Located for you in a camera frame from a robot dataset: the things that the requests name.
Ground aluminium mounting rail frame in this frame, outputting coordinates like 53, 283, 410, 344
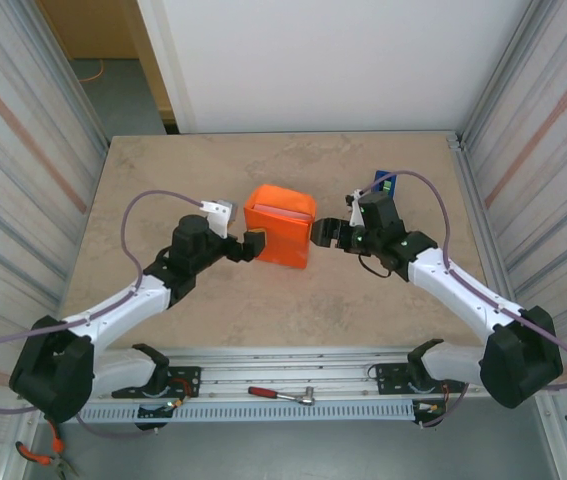
16, 346, 562, 407

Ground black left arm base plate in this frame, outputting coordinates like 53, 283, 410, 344
111, 365, 202, 400

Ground orange floor cable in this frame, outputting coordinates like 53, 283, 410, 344
78, 58, 107, 84

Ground wooden door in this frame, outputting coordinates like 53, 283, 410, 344
36, 0, 178, 124

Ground grey slotted cable duct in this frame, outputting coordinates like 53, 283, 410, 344
76, 399, 417, 425

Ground blue tape dispenser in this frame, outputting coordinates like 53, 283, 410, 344
372, 170, 398, 196

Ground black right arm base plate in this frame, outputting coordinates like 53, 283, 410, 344
375, 362, 466, 396

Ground aluminium side rail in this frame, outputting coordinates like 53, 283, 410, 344
446, 130, 532, 357

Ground red-handled ratchet wrench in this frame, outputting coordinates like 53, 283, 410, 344
247, 385, 317, 407

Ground orange-handled pliers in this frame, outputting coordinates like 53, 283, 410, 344
15, 419, 80, 479

